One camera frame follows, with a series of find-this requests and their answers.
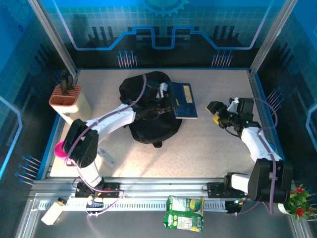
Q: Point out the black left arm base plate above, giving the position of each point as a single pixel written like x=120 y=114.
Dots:
x=111 y=189

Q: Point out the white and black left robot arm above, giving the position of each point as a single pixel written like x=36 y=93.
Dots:
x=111 y=119

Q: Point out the blue book with gold label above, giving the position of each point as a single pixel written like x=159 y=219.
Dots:
x=185 y=101

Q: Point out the potted plant red flowers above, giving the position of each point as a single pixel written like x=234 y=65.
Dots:
x=297 y=203

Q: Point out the black controller box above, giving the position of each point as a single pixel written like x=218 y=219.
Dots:
x=235 y=207

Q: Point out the black backpack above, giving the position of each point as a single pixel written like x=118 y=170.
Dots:
x=153 y=131

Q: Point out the aluminium frame post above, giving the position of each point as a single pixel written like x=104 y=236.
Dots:
x=53 y=37
x=272 y=37

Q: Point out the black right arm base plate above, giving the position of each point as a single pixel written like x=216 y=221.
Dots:
x=215 y=189

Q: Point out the pink plastic cup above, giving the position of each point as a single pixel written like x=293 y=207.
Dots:
x=60 y=150

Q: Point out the cream utensil holder terracotta top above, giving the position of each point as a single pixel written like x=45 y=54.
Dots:
x=71 y=106

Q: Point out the clear plastic ruler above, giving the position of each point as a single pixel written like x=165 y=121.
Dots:
x=107 y=158

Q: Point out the aluminium mounting rail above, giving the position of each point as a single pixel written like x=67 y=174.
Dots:
x=161 y=184

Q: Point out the blue plastic cup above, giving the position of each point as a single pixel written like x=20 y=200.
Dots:
x=272 y=147

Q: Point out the green snack bag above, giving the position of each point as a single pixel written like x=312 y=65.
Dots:
x=184 y=213

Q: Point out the white plastic bottle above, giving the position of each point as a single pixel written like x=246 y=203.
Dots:
x=52 y=213

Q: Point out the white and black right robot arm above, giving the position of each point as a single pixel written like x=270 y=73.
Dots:
x=260 y=146

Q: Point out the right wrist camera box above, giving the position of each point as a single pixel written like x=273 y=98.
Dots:
x=233 y=104

